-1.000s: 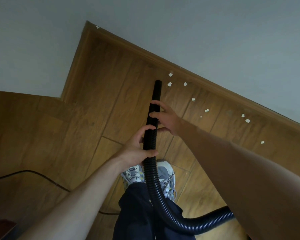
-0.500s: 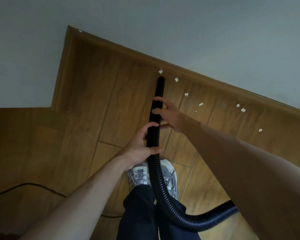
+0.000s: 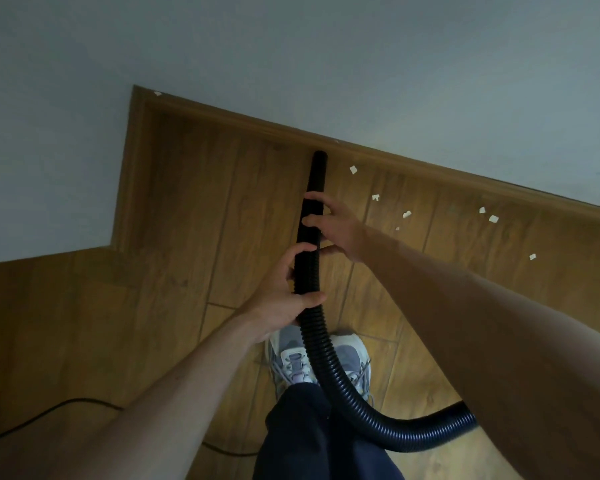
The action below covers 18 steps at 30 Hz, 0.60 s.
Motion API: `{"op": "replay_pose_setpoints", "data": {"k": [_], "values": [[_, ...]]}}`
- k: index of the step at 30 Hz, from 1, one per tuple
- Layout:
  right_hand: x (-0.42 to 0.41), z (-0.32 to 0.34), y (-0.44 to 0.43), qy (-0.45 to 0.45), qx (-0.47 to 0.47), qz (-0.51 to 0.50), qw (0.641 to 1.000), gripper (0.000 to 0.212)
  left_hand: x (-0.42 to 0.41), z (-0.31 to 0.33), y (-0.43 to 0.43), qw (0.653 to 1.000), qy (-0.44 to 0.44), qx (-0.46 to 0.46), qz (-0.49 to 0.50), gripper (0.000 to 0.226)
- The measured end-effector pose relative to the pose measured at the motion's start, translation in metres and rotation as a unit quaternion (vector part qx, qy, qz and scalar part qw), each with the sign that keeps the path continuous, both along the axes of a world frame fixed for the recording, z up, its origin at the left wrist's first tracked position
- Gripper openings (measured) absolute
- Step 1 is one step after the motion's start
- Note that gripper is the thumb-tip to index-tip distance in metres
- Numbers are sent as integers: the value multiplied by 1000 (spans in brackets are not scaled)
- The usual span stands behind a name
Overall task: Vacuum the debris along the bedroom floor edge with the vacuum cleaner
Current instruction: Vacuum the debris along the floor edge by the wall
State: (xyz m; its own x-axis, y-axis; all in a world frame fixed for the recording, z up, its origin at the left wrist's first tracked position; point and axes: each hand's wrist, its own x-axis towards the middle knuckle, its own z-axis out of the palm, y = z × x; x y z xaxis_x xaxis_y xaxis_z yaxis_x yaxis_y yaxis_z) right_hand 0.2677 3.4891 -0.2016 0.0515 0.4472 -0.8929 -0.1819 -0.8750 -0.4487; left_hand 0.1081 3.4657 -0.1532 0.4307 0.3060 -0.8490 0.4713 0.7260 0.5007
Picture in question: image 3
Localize person's left hand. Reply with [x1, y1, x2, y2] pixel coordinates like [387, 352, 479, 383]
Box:
[236, 242, 327, 346]

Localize person's right hand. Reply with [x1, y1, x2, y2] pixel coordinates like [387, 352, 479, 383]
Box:
[302, 191, 377, 263]

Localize black vacuum cleaner hose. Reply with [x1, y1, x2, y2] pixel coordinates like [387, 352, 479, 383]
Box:
[292, 151, 479, 453]

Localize person's right forearm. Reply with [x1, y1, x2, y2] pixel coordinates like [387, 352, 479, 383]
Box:
[355, 226, 600, 480]

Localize person's left forearm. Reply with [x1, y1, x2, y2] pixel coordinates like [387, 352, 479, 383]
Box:
[47, 310, 268, 480]

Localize scattered white paper scraps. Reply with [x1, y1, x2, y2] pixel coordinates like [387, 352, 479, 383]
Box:
[152, 91, 600, 261]

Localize grey white left sneaker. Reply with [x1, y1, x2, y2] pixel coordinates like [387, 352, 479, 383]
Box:
[264, 325, 322, 401]

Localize grey white sneaker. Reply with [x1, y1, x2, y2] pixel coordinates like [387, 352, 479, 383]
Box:
[330, 334, 374, 404]
[264, 325, 322, 401]

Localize grey white right sneaker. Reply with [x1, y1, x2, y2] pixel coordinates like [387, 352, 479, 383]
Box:
[330, 334, 374, 404]

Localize dark blue trousers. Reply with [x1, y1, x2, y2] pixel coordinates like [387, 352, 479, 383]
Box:
[252, 382, 407, 480]

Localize black power cable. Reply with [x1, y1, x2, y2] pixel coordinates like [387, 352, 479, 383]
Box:
[0, 398, 261, 457]

